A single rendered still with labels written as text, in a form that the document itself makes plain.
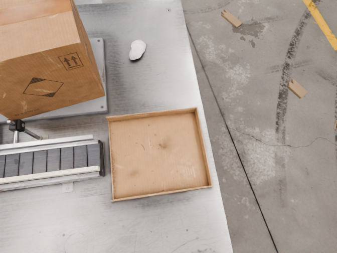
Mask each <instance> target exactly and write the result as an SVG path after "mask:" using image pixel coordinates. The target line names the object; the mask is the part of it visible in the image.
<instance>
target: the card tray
mask: <svg viewBox="0 0 337 253"><path fill-rule="evenodd" d="M106 119H107V120H108V128H109V145H110V163H111V180H112V197H113V200H110V201H112V202H114V201H121V200H127V199H134V198H141V197H148V196H155V195H162V194H169V193H176V192H183V191H190V190H197V189H204V188H210V187H213V182H212V177H211V172H210V167H209V162H208V157H207V152H206V147H205V142H204V137H203V132H202V127H201V122H200V117H199V112H198V107H188V108H179V109H170V110H161V111H152V112H142V113H133V114H124V115H115V116H106Z"/></svg>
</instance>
